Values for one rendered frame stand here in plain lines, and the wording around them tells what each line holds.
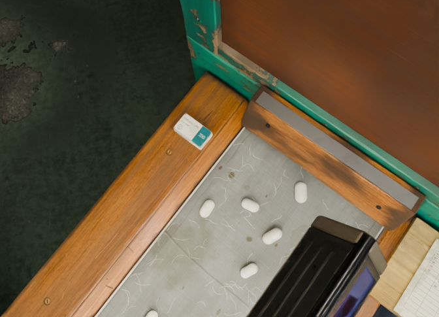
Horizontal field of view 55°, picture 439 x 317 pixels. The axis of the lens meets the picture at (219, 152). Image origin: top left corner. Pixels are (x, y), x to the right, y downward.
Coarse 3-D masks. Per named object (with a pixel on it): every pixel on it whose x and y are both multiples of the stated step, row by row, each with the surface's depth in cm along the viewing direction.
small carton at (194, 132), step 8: (184, 120) 74; (192, 120) 74; (176, 128) 74; (184, 128) 73; (192, 128) 73; (200, 128) 73; (184, 136) 73; (192, 136) 73; (200, 136) 73; (208, 136) 73; (200, 144) 73
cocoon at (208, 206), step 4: (208, 200) 73; (204, 204) 73; (208, 204) 73; (212, 204) 73; (204, 208) 72; (208, 208) 72; (212, 208) 73; (200, 212) 73; (204, 212) 72; (208, 212) 73; (204, 216) 73
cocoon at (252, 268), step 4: (252, 264) 70; (244, 268) 70; (248, 268) 70; (252, 268) 70; (256, 268) 70; (240, 272) 70; (244, 272) 70; (248, 272) 70; (252, 272) 70; (256, 272) 70; (244, 276) 70; (248, 276) 70
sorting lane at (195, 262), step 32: (224, 160) 76; (256, 160) 76; (288, 160) 76; (224, 192) 75; (256, 192) 75; (288, 192) 75; (320, 192) 74; (192, 224) 74; (224, 224) 73; (256, 224) 73; (288, 224) 73; (352, 224) 73; (160, 256) 72; (192, 256) 72; (224, 256) 72; (256, 256) 72; (128, 288) 71; (160, 288) 71; (192, 288) 71; (224, 288) 71; (256, 288) 71
